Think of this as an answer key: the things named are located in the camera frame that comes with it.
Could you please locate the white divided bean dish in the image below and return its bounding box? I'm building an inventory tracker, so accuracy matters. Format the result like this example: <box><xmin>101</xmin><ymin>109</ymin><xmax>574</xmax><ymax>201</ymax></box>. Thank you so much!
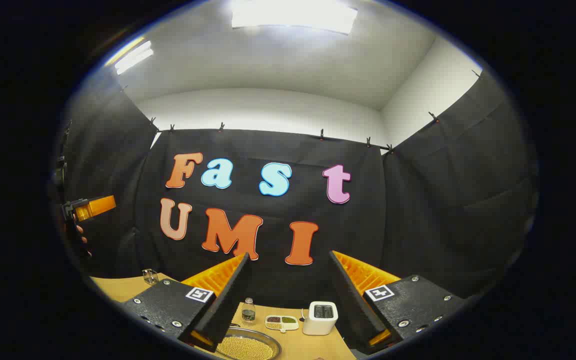
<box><xmin>265</xmin><ymin>315</ymin><xmax>300</xmax><ymax>333</ymax></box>

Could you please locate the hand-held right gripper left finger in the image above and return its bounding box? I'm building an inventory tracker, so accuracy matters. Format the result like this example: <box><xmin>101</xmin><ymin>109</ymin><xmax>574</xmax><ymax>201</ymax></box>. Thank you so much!
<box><xmin>120</xmin><ymin>252</ymin><xmax>250</xmax><ymax>353</ymax></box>

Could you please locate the row of black clips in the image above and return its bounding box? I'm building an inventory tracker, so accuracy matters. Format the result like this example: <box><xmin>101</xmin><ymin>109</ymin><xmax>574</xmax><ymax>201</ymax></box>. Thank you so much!
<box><xmin>118</xmin><ymin>67</ymin><xmax>484</xmax><ymax>156</ymax></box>

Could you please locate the white toaster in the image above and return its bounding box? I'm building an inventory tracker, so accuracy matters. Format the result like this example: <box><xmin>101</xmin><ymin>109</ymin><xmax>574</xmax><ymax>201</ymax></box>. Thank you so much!
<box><xmin>302</xmin><ymin>301</ymin><xmax>339</xmax><ymax>336</ymax></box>

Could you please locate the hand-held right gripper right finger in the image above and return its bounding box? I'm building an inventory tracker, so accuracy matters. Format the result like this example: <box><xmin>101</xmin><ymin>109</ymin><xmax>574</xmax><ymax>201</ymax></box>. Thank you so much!
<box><xmin>329</xmin><ymin>250</ymin><xmax>469</xmax><ymax>356</ymax></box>

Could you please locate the clear plastic water bottle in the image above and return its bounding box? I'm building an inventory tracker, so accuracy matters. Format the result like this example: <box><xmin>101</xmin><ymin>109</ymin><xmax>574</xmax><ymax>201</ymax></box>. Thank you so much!
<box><xmin>241</xmin><ymin>297</ymin><xmax>256</xmax><ymax>325</ymax></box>

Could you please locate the steel pot with black handle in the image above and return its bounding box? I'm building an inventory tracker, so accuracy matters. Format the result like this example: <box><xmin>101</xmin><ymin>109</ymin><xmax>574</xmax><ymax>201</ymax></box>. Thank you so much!
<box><xmin>215</xmin><ymin>326</ymin><xmax>282</xmax><ymax>360</ymax></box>

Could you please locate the pile of yellow soybeans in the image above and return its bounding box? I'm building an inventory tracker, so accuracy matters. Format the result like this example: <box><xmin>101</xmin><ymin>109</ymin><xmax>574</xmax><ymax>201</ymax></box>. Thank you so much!
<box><xmin>216</xmin><ymin>336</ymin><xmax>275</xmax><ymax>360</ymax></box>

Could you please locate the ceiling light panel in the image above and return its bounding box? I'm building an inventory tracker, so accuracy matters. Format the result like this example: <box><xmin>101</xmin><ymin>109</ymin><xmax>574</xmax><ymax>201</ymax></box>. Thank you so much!
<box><xmin>114</xmin><ymin>40</ymin><xmax>155</xmax><ymax>76</ymax></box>
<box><xmin>231</xmin><ymin>0</ymin><xmax>359</xmax><ymax>35</ymax></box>

